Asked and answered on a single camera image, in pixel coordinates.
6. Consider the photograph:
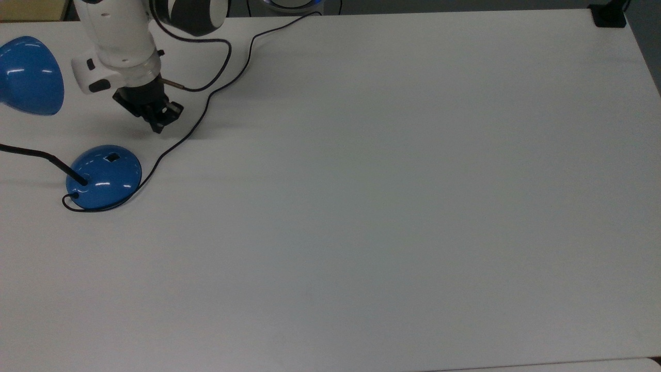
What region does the tan wooden board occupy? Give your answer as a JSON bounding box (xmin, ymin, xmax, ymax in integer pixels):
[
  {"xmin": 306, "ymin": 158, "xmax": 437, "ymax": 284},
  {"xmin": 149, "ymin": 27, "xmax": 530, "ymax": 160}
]
[{"xmin": 0, "ymin": 0, "xmax": 71, "ymax": 22}]

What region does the black lamp power cable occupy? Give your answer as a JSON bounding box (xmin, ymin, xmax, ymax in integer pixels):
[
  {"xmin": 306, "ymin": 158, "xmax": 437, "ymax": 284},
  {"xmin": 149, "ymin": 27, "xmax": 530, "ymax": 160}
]
[{"xmin": 61, "ymin": 10, "xmax": 323, "ymax": 213}]

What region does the blue desk lamp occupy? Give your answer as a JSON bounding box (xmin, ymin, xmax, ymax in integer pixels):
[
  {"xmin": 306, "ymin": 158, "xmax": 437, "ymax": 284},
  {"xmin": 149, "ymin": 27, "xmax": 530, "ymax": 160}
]
[{"xmin": 0, "ymin": 35, "xmax": 143, "ymax": 211}]

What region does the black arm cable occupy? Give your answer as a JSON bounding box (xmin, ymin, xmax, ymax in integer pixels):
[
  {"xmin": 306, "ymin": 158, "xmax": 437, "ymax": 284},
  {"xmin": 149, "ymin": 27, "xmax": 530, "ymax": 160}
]
[{"xmin": 150, "ymin": 5, "xmax": 233, "ymax": 94}]

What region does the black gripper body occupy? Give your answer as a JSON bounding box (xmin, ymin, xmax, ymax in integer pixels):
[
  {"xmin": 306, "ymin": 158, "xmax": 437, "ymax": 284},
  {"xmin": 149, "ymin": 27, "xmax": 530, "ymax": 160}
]
[{"xmin": 112, "ymin": 76, "xmax": 173, "ymax": 120}]

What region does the white robot base blue ring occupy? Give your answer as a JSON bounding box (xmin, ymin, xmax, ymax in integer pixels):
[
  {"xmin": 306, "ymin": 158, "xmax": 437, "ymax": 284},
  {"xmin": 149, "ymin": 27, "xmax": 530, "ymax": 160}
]
[{"xmin": 262, "ymin": 0, "xmax": 327, "ymax": 14}]

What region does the black corner clamp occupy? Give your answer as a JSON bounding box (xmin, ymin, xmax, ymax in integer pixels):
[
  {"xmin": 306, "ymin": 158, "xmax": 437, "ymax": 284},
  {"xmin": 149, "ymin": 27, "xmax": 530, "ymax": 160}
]
[{"xmin": 588, "ymin": 0, "xmax": 628, "ymax": 28}]

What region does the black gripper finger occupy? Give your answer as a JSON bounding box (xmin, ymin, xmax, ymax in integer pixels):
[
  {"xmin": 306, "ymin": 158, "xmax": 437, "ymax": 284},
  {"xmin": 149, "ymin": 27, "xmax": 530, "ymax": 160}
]
[
  {"xmin": 146, "ymin": 110, "xmax": 170, "ymax": 135},
  {"xmin": 161, "ymin": 101, "xmax": 185, "ymax": 123}
]

